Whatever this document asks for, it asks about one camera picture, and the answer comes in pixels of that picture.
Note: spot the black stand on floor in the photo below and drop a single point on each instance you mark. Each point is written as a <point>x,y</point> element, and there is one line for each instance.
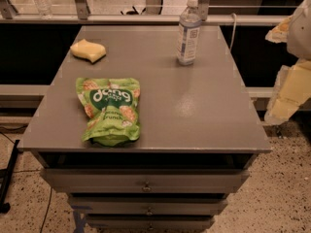
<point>5,179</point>

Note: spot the top grey drawer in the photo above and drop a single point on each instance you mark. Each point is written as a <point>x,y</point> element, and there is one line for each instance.
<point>144,181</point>

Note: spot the yellow sponge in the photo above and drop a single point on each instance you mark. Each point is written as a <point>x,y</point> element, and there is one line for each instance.
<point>88,50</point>

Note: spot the middle grey drawer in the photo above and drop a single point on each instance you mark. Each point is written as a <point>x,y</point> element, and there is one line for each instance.
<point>148,206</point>

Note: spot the bottom grey drawer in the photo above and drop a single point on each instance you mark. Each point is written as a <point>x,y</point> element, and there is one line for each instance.
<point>150,222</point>

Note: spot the grey drawer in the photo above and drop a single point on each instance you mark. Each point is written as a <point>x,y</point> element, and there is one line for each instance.
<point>148,206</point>
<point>150,222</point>
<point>144,181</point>

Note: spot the clear blue-label water bottle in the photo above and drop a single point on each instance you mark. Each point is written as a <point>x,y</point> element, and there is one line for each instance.
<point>189,28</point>

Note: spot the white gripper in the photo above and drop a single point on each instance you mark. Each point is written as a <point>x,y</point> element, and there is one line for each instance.
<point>301,33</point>

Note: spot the grey drawer cabinet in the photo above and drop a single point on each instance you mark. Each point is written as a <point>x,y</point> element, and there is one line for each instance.
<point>192,118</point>

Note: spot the green rice chip bag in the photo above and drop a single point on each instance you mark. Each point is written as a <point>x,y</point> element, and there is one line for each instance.
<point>111,106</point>

